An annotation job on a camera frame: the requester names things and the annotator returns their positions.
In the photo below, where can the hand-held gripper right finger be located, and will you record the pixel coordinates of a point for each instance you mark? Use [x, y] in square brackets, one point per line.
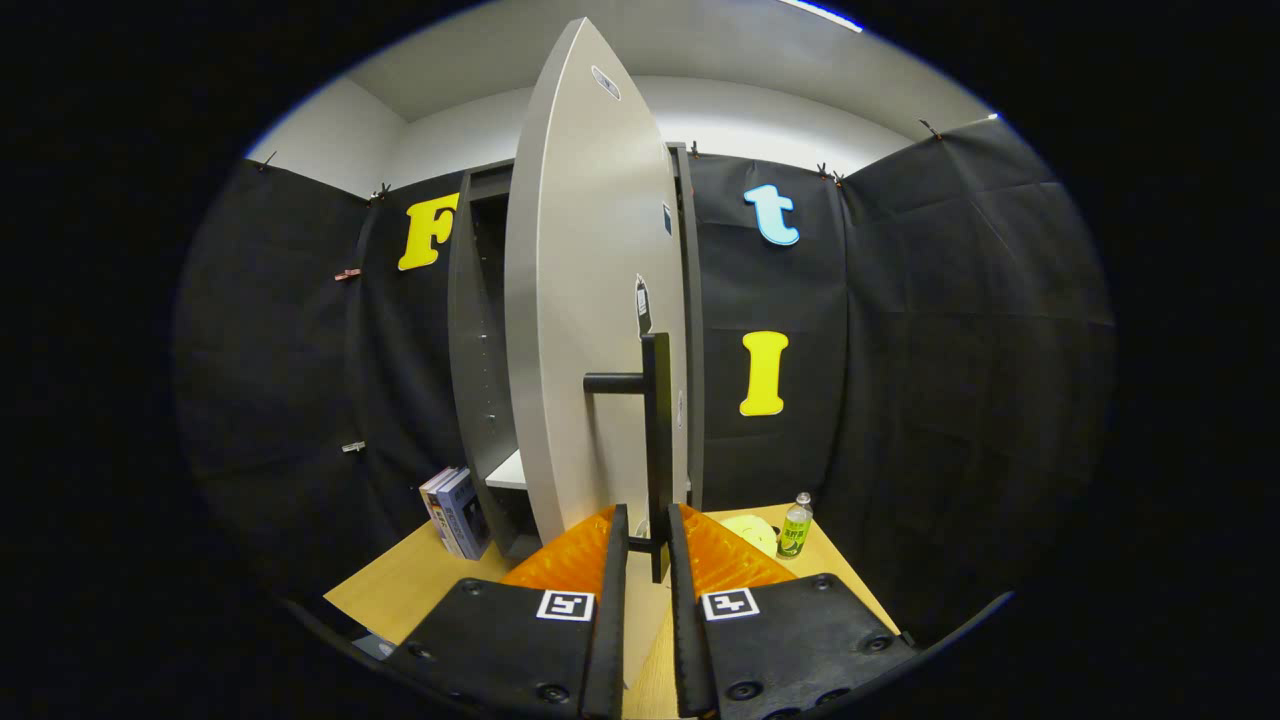
[690, 640]

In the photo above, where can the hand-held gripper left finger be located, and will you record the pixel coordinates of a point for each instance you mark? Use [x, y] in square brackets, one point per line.
[607, 640]

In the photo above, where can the dark grey shoe cabinet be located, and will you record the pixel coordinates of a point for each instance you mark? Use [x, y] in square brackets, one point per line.
[470, 380]

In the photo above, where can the beige shoe cabinet door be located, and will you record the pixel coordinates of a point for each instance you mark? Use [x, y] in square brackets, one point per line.
[580, 300]

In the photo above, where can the pale yellow cloth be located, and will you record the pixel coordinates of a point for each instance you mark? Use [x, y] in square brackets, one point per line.
[750, 533]

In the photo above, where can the green label plastic bottle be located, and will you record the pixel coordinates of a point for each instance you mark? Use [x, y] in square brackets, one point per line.
[795, 530]

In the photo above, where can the blue book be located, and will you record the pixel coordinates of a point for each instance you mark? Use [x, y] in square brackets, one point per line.
[466, 515]

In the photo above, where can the black backdrop cloth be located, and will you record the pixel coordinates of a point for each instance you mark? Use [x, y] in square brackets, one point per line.
[950, 350]

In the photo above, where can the long ceiling light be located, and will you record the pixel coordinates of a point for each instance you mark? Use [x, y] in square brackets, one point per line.
[825, 14]

